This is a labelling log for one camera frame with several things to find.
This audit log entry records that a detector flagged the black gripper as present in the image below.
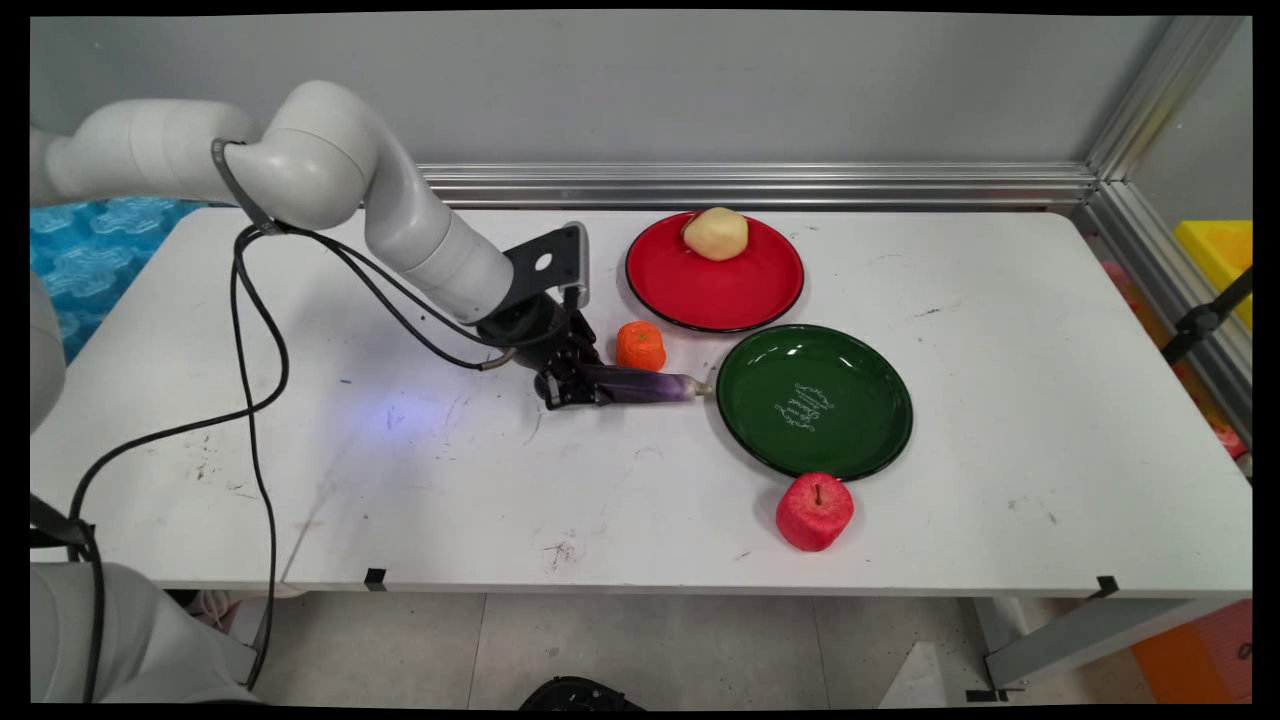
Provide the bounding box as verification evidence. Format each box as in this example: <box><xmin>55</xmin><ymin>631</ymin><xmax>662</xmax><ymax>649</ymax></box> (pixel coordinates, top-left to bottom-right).
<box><xmin>478</xmin><ymin>295</ymin><xmax>613</xmax><ymax>412</ymax></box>

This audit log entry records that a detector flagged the purple toy eggplant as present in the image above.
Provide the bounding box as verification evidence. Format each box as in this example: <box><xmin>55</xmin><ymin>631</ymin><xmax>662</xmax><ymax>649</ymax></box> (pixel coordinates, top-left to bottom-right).
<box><xmin>582</xmin><ymin>363</ymin><xmax>717</xmax><ymax>406</ymax></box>

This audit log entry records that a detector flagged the orange toy fruit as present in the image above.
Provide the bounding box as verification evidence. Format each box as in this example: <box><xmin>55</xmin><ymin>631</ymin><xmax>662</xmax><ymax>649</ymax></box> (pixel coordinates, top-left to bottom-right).
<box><xmin>615</xmin><ymin>321</ymin><xmax>668</xmax><ymax>373</ymax></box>

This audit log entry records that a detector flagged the red plate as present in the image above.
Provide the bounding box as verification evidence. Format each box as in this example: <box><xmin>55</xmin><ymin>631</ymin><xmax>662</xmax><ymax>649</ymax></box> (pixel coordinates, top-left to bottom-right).
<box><xmin>625</xmin><ymin>211</ymin><xmax>806</xmax><ymax>334</ymax></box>

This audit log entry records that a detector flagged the yellow toy potato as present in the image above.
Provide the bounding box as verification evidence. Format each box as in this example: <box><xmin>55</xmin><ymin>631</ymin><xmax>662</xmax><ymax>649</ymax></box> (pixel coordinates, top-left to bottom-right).
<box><xmin>682</xmin><ymin>207</ymin><xmax>749</xmax><ymax>262</ymax></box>

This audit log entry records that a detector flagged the dark green plate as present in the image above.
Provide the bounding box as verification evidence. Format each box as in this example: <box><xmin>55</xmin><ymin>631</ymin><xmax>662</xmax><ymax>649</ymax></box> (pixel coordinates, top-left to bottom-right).
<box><xmin>715</xmin><ymin>323</ymin><xmax>914</xmax><ymax>483</ymax></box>

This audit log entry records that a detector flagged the red toy apple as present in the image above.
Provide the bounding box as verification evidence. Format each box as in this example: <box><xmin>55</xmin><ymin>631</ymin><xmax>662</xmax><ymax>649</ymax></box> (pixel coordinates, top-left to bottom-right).
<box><xmin>776</xmin><ymin>473</ymin><xmax>855</xmax><ymax>553</ymax></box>

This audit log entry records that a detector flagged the black round floor object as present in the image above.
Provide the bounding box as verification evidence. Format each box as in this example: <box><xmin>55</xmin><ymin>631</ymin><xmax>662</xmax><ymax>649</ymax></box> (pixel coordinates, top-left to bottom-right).
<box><xmin>518</xmin><ymin>676</ymin><xmax>646</xmax><ymax>711</ymax></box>

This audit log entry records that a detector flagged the grey table leg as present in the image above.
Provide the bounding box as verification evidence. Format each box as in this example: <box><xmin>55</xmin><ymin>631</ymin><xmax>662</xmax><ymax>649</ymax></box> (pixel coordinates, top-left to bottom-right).
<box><xmin>975</xmin><ymin>597</ymin><xmax>1216</xmax><ymax>701</ymax></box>

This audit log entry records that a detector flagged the black stand clamp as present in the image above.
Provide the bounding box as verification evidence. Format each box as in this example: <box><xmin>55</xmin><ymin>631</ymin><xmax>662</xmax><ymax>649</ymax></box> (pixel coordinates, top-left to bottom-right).
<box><xmin>1160</xmin><ymin>268</ymin><xmax>1253</xmax><ymax>366</ymax></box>

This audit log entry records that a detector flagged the yellow plastic bin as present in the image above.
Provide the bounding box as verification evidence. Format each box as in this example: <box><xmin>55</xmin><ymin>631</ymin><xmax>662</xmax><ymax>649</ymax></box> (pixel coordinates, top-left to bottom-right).
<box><xmin>1172</xmin><ymin>220</ymin><xmax>1253</xmax><ymax>331</ymax></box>

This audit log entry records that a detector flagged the orange box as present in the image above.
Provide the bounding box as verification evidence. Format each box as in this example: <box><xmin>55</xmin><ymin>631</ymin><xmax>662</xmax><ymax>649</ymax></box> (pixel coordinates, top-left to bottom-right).
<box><xmin>1130</xmin><ymin>600</ymin><xmax>1253</xmax><ymax>704</ymax></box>

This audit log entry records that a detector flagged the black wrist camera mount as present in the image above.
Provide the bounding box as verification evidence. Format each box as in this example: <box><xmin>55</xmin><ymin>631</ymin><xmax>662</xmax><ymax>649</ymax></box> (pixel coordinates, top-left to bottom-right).
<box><xmin>503</xmin><ymin>222</ymin><xmax>591</xmax><ymax>307</ymax></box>

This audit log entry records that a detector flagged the black cable with metal plug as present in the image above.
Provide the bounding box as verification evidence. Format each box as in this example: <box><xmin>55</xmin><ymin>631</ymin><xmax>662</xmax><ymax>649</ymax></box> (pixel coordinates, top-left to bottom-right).
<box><xmin>60</xmin><ymin>225</ymin><xmax>521</xmax><ymax>691</ymax></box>

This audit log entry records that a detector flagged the long aluminium frame rail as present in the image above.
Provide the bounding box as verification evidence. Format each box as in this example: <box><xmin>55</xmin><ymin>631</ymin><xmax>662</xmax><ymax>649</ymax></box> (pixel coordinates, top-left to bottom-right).
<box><xmin>415</xmin><ymin>163</ymin><xmax>1098</xmax><ymax>211</ymax></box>

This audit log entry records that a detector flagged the thin black camera cable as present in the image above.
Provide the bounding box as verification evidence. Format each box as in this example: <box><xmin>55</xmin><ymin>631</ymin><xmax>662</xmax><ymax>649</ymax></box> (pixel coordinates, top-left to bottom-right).
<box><xmin>232</xmin><ymin>225</ymin><xmax>587</xmax><ymax>691</ymax></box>

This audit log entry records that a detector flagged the grey strap on arm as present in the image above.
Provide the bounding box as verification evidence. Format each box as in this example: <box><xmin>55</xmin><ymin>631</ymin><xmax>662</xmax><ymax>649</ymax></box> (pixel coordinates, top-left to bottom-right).
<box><xmin>211</xmin><ymin>138</ymin><xmax>283</xmax><ymax>237</ymax></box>

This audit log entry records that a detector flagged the black printed strap on arm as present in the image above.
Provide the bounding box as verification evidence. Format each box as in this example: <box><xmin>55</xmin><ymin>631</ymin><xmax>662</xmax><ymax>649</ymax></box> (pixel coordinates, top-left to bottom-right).
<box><xmin>30</xmin><ymin>494</ymin><xmax>97</xmax><ymax>549</ymax></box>

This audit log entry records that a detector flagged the aluminium side rail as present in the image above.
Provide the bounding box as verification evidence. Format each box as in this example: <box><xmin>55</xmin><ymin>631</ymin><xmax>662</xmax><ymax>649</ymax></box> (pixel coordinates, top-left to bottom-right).
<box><xmin>1075</xmin><ymin>180</ymin><xmax>1253</xmax><ymax>446</ymax></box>

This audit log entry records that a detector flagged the aluminium corner post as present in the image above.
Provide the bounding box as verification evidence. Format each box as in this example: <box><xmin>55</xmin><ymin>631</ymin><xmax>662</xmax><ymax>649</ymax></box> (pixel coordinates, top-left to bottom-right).
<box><xmin>1085</xmin><ymin>15</ymin><xmax>1246</xmax><ymax>183</ymax></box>

